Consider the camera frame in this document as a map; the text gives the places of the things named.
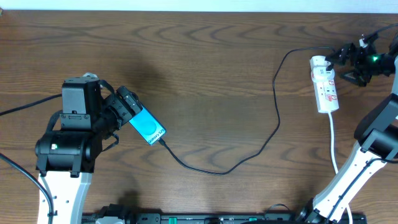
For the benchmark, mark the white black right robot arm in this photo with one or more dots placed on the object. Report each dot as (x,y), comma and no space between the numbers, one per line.
(375,135)

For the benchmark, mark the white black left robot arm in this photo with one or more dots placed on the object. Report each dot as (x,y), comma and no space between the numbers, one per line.
(92,112)

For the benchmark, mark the white power strip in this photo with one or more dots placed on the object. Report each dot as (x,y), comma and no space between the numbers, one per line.
(325,92)

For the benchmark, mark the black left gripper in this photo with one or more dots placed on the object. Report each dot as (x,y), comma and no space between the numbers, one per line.
(127,104)

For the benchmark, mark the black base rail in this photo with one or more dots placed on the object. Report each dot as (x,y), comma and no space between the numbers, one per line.
(274,214)

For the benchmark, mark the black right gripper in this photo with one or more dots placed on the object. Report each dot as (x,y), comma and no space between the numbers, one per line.
(360,53)

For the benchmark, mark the white USB charger plug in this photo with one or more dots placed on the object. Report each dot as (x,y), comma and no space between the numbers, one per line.
(321,74)

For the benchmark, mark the cyan screen Galaxy smartphone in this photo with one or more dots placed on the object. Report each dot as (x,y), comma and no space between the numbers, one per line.
(150,129)

